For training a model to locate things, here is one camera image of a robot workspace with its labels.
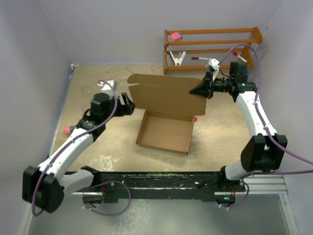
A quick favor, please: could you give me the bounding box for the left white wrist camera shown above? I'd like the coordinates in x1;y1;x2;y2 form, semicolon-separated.
97;80;117;93

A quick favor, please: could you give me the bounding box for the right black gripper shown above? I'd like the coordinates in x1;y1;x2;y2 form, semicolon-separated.
190;70;234;100

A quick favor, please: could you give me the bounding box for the brown cardboard box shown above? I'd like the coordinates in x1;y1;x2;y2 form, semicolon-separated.
127;73;206;154

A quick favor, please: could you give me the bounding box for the red-capped white marker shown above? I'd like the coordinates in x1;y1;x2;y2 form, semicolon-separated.
232;51;248;63

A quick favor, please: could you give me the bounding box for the pink eraser block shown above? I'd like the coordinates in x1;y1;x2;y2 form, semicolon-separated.
170;31;183;42

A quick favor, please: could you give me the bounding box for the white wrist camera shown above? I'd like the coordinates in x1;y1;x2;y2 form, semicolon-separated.
205;58;220;81
97;80;117;93

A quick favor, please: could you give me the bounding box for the wooden three-tier rack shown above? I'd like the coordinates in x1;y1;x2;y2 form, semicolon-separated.
163;27;263;75

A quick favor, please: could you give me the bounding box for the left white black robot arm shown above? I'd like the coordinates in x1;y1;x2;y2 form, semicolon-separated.
22;93;135;216

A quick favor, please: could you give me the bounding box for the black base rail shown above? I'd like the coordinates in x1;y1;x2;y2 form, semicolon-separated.
80;170;246;204

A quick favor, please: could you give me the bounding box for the white clamp tool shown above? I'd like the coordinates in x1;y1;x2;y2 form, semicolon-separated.
169;51;186;67

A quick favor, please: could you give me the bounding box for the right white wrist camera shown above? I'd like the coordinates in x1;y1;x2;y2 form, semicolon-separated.
205;58;220;81

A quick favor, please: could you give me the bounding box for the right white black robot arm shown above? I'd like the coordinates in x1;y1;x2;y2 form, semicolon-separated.
189;58;288;191

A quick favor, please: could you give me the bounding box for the aluminium extrusion frame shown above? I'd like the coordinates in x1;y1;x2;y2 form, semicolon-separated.
18;64;299;235

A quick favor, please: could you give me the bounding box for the brown-capped white marker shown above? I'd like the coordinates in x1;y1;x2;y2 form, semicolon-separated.
191;57;209;60

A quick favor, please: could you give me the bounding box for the small pink green object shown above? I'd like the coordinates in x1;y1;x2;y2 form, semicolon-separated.
63;125;76;136

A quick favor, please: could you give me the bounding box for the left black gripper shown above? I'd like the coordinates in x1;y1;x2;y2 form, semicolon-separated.
103;93;136;123

